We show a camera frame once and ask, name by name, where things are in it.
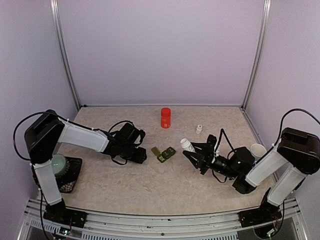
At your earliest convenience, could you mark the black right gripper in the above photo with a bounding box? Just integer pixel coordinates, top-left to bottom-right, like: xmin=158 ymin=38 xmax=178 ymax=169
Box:
xmin=183 ymin=143 xmax=239 ymax=180

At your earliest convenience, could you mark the small white pill bottle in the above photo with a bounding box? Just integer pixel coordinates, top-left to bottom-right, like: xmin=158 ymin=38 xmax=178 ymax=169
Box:
xmin=180 ymin=138 xmax=196 ymax=153

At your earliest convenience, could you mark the green pill organizer box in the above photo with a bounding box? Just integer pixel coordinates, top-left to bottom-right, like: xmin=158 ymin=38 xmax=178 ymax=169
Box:
xmin=151 ymin=146 xmax=176 ymax=163

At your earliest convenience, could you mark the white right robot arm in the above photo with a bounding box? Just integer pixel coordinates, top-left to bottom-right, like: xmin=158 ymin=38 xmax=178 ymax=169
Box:
xmin=180 ymin=127 xmax=320 ymax=222

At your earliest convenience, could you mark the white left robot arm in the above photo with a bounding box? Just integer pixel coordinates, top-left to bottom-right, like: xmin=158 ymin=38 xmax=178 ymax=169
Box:
xmin=24 ymin=109 xmax=147 ymax=223

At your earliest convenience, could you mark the red cylindrical can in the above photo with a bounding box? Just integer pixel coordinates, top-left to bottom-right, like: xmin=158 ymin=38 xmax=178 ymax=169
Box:
xmin=160 ymin=107 xmax=171 ymax=129

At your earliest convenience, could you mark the light blue mug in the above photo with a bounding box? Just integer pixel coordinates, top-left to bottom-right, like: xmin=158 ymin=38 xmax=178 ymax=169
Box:
xmin=249 ymin=143 xmax=267 ymax=161

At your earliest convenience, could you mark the black square tray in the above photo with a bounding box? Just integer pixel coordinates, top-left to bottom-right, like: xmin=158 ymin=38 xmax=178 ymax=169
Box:
xmin=55 ymin=156 xmax=83 ymax=194

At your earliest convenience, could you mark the green ceramic bowl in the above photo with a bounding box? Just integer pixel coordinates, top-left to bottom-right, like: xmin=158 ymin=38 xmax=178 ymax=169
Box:
xmin=51 ymin=154 xmax=67 ymax=177

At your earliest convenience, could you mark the front aluminium rail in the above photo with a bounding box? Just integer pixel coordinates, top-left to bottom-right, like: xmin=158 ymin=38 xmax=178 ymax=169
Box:
xmin=30 ymin=206 xmax=301 ymax=240

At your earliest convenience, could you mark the right aluminium frame post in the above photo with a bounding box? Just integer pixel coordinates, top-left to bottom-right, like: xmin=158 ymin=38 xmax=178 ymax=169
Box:
xmin=241 ymin=0 xmax=272 ymax=112

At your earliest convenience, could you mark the aluminium frame post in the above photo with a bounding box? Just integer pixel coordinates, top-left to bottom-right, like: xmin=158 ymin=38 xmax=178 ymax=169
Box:
xmin=50 ymin=0 xmax=81 ymax=111
xmin=241 ymin=0 xmax=272 ymax=112

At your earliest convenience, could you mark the left aluminium frame post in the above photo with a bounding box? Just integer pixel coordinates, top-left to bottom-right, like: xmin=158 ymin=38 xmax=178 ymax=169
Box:
xmin=50 ymin=0 xmax=81 ymax=111

